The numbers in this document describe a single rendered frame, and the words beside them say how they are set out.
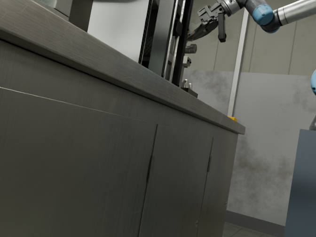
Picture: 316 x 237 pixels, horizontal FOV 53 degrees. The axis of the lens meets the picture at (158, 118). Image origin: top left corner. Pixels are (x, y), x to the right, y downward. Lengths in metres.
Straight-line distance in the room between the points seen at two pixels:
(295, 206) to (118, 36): 0.88
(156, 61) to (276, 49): 2.68
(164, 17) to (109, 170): 0.62
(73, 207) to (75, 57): 0.21
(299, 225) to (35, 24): 1.12
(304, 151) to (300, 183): 0.11
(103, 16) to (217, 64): 2.57
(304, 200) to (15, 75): 1.08
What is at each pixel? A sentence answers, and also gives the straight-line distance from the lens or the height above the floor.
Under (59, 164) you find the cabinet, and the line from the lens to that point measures 0.42.
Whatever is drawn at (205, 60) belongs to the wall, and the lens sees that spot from 3.74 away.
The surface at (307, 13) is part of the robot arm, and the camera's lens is 1.47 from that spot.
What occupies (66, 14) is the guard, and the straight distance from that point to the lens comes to 0.46.
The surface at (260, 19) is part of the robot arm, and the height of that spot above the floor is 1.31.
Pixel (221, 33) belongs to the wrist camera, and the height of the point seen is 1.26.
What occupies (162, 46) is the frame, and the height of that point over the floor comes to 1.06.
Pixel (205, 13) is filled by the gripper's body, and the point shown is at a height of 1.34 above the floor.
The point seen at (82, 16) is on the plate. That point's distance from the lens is 1.38.
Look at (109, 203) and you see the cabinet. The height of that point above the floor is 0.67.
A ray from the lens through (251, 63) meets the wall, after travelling 3.58.
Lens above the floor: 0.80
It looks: 3 degrees up
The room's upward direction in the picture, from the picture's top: 10 degrees clockwise
